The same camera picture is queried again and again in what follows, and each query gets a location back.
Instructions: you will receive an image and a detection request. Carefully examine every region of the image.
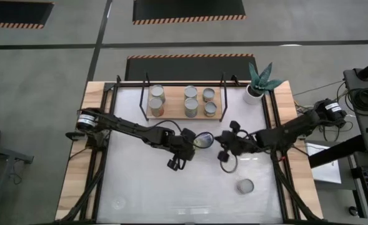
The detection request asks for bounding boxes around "white lid tin can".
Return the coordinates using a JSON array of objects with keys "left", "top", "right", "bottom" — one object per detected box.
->
[{"left": 192, "top": 131, "right": 216, "bottom": 150}]

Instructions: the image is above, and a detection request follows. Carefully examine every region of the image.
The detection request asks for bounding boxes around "short silver tin can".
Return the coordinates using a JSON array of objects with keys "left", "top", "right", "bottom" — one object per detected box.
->
[
  {"left": 202, "top": 87, "right": 216, "bottom": 103},
  {"left": 203, "top": 101, "right": 218, "bottom": 118}
]

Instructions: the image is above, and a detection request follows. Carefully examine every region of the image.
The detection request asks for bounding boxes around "black desk beam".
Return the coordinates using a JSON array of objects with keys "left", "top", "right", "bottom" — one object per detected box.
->
[{"left": 308, "top": 134, "right": 368, "bottom": 169}]

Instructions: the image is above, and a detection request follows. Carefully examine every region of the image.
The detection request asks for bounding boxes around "white table cover sheet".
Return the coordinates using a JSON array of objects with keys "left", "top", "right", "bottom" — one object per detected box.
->
[{"left": 96, "top": 86, "right": 284, "bottom": 224}]

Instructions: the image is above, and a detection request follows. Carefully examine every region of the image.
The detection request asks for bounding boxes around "orange label tin can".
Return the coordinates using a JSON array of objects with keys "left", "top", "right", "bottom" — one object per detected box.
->
[{"left": 148, "top": 97, "right": 165, "bottom": 118}]

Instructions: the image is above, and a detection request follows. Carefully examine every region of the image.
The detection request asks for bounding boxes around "grey metal side table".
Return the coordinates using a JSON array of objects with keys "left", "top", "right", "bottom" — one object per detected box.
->
[{"left": 0, "top": 140, "right": 34, "bottom": 225}]

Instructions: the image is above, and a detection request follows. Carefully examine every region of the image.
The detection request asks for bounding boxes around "teal label tin can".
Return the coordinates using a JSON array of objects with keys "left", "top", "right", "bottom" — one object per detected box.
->
[{"left": 184, "top": 97, "right": 199, "bottom": 119}]

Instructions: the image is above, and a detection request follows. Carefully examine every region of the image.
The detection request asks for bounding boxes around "black floor mat striped edge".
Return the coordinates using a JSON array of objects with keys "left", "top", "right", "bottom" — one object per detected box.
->
[
  {"left": 132, "top": 0, "right": 247, "bottom": 26},
  {"left": 124, "top": 53, "right": 259, "bottom": 83},
  {"left": 0, "top": 0, "right": 55, "bottom": 30}
]

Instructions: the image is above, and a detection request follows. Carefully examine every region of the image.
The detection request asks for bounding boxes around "yellow label tin can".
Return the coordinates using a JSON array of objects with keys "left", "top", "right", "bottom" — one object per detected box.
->
[{"left": 149, "top": 84, "right": 166, "bottom": 103}]

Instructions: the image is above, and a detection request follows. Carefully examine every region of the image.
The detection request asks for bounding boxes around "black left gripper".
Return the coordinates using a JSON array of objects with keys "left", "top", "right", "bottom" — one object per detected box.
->
[{"left": 167, "top": 127, "right": 198, "bottom": 171}]

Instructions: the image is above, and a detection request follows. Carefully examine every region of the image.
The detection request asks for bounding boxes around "white paper sheet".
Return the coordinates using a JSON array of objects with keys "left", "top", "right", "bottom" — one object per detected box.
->
[{"left": 305, "top": 142, "right": 342, "bottom": 184}]

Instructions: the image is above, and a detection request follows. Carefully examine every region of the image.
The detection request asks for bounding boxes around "beige label tin can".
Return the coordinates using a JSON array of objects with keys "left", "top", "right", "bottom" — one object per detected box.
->
[{"left": 183, "top": 84, "right": 199, "bottom": 101}]

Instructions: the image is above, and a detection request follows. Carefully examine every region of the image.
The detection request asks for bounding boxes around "coiled black cable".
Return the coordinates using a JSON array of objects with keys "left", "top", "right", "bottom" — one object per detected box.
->
[{"left": 345, "top": 87, "right": 368, "bottom": 116}]

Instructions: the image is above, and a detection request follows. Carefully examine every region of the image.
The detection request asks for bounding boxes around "orange and white label can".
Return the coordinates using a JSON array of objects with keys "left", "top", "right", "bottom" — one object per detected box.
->
[{"left": 237, "top": 177, "right": 255, "bottom": 195}]

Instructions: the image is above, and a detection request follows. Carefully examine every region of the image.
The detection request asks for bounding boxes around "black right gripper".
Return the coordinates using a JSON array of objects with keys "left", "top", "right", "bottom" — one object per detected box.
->
[{"left": 217, "top": 121, "right": 253, "bottom": 163}]

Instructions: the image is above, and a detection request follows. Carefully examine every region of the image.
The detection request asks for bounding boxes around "wooden shelf black metal frame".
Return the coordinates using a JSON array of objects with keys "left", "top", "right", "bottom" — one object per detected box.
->
[{"left": 139, "top": 71, "right": 241, "bottom": 123}]

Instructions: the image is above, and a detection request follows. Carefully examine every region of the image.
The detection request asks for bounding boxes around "succulent plant in white pot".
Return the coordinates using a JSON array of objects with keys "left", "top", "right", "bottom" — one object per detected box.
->
[{"left": 242, "top": 61, "right": 285, "bottom": 106}]

